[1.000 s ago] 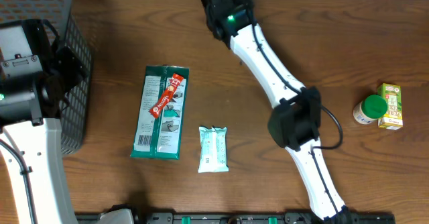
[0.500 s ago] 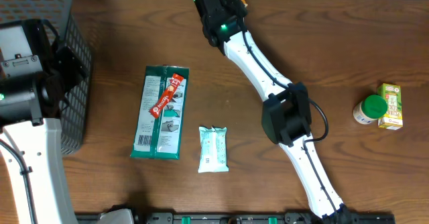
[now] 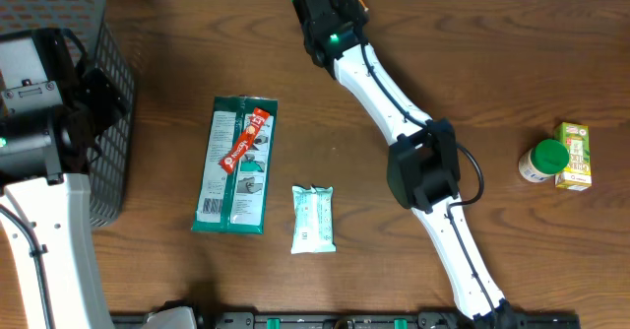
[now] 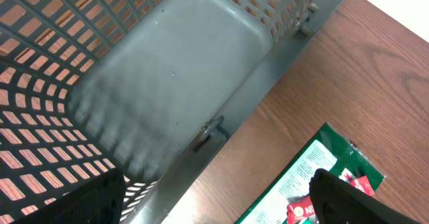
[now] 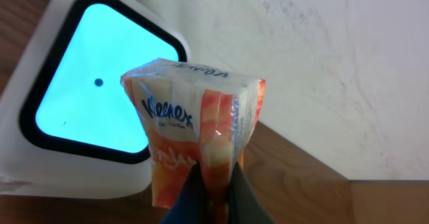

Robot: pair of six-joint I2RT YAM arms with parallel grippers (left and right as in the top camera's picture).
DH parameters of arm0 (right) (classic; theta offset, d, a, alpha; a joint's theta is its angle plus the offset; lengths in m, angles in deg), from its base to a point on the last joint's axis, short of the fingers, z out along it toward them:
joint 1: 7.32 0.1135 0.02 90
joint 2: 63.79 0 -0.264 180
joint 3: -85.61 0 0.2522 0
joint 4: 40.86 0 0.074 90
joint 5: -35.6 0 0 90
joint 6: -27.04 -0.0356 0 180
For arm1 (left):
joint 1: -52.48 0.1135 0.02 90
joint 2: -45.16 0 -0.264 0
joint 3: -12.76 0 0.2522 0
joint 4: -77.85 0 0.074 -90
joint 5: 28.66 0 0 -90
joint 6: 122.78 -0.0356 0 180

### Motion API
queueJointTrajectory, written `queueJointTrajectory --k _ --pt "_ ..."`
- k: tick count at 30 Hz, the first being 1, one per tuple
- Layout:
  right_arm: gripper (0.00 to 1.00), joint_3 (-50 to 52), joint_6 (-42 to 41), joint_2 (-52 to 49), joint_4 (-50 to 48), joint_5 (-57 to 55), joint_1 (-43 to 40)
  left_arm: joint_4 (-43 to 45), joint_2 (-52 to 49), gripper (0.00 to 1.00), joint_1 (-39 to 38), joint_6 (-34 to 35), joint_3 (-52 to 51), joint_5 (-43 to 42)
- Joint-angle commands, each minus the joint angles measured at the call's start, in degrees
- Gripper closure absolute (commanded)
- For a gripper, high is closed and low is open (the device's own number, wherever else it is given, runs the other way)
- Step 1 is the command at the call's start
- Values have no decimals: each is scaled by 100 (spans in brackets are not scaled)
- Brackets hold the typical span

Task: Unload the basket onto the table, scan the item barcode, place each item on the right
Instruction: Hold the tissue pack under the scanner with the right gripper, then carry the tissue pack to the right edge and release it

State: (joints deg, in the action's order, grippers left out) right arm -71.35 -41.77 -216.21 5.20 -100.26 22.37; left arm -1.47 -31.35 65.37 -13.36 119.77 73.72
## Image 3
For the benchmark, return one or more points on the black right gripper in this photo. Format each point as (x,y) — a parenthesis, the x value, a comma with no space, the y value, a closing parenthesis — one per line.
(349,1)

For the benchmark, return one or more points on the red Nescafe coffee stick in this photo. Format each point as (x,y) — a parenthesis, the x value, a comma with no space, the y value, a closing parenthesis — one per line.
(256,121)

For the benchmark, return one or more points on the green white package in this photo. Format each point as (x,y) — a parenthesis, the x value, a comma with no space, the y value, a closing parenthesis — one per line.
(236,203)

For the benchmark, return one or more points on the light blue wipes pack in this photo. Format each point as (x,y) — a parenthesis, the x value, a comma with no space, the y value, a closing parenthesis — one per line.
(313,227)

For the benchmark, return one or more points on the green lid jar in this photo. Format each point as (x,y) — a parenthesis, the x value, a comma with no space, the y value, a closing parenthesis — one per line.
(543,161)

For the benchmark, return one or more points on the green tea carton box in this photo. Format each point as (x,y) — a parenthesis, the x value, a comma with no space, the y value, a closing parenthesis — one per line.
(577,174)

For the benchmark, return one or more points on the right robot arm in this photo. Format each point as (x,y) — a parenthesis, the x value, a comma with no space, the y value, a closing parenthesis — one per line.
(423,171)

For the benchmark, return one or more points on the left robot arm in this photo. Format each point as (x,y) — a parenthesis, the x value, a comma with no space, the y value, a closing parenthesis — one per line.
(54,110)

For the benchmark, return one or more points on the grey plastic mesh basket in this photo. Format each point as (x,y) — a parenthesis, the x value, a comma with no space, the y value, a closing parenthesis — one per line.
(85,18)

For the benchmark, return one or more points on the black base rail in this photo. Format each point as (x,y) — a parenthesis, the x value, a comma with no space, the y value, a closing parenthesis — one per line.
(248,320)

